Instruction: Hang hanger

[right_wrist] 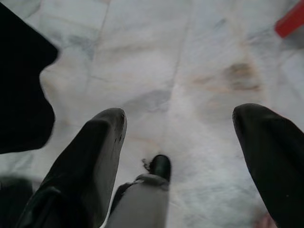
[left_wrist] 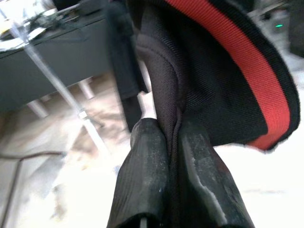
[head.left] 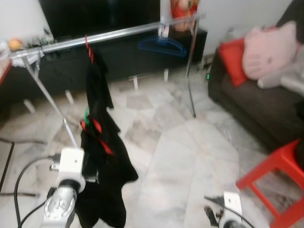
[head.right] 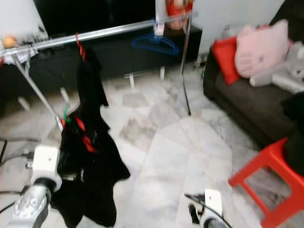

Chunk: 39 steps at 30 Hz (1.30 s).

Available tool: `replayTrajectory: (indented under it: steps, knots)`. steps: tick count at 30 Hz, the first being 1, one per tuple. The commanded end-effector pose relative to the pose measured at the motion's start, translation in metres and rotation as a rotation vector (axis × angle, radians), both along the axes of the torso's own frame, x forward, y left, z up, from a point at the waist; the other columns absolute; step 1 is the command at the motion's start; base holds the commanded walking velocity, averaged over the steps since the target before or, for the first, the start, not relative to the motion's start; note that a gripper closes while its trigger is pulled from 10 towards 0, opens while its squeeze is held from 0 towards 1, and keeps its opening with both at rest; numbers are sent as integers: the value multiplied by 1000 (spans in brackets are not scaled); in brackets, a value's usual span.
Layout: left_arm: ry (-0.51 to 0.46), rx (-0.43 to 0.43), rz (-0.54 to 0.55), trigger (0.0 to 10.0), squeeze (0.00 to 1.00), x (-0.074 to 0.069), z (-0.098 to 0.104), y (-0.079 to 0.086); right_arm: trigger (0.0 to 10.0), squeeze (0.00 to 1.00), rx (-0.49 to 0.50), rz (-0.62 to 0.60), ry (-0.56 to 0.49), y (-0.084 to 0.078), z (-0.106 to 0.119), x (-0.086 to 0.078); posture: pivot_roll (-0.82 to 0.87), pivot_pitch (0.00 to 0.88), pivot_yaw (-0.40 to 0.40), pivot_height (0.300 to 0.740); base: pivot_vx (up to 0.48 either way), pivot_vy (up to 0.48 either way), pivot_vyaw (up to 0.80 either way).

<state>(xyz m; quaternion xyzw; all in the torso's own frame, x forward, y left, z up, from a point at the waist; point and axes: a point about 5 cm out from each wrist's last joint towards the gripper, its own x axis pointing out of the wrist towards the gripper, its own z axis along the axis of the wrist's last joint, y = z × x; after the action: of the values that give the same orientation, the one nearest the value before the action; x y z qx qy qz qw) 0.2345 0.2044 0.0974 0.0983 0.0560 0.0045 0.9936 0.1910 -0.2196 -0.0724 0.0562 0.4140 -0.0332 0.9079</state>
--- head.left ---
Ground red plastic hanger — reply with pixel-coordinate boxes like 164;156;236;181
84;35;95;63

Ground dark grey fabric sofa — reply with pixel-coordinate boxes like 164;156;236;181
208;0;304;152

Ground orange round toy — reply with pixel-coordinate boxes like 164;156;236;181
9;38;23;52

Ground pink cat face pillow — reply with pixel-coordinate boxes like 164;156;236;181
242;20;300;80

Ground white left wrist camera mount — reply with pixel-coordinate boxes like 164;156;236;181
51;147;86;190

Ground blue plastic hanger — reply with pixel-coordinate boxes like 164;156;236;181
138;34;187;58

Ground black flat television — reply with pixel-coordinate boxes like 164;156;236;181
39;0;161;39

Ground grey plush open eyes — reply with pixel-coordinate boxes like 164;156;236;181
259;45;304;91

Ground red plastic stool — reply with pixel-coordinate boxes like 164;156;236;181
236;139;304;228

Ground silver metal clothes rack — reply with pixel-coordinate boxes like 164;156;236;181
9;13;206;150

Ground black television cabinet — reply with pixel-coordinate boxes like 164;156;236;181
0;28;208;114

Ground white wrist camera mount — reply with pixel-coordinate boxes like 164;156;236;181
223;191;244;224
51;147;86;190

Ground green plastic hanger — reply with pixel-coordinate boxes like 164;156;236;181
83;108;92;127

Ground red cushion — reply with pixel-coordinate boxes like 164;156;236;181
218;39;248;87

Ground red fortune god figurine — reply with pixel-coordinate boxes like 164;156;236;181
170;0;200;33

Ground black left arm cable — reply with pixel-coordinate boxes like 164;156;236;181
13;156;60;228

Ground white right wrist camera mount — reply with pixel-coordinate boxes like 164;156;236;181
223;191;244;224

